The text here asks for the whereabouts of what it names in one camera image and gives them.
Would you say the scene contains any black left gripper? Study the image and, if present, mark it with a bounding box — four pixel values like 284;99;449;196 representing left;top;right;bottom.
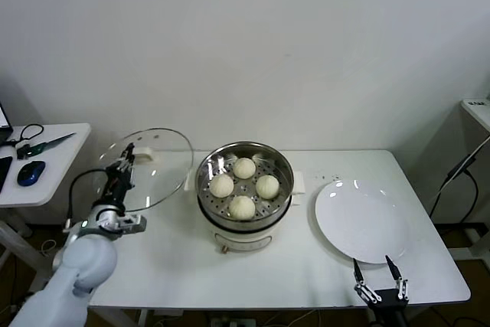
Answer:
101;142;137;205

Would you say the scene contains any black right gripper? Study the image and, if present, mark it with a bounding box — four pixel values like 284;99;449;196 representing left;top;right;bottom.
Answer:
352;253;410;327

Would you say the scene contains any glass lid with cream handle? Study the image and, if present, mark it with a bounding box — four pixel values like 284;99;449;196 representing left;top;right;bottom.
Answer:
97;126;194;213

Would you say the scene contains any white steamed baozi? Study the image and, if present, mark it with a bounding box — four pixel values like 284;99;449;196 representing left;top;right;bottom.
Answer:
255;175;280;200
228;195;256;221
209;173;235;198
233;157;256;179

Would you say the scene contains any stainless steel steamer basket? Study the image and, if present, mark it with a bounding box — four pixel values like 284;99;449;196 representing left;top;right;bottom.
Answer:
185;142;308;231

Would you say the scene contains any white round plate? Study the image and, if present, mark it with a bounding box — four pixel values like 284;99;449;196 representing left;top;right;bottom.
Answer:
314;178;410;265

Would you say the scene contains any white side table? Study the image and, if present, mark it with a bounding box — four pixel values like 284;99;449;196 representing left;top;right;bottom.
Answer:
0;123;92;278

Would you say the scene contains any blue computer mouse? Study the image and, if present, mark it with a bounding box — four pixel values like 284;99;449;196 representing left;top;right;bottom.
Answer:
17;160;47;187

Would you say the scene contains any black phone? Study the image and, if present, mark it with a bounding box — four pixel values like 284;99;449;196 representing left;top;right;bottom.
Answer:
0;156;14;194

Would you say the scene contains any black laptop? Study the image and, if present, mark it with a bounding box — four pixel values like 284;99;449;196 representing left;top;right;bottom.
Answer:
0;100;15;148

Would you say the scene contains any cream electric cooker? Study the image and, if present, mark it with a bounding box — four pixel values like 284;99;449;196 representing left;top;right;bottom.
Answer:
197;188;305;255

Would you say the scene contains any white side shelf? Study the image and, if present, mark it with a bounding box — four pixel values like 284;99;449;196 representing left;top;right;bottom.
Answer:
451;97;490;263

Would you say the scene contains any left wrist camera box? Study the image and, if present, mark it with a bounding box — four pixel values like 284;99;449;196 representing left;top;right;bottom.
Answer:
114;214;149;234

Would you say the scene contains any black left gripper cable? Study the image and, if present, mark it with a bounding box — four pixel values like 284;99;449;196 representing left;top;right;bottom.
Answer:
67;168;112;228

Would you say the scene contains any black cable with connector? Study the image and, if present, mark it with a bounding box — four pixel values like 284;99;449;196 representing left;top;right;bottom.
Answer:
14;123;45;160

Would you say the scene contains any black power adapter cable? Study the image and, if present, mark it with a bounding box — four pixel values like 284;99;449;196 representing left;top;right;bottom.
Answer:
426;153;479;224

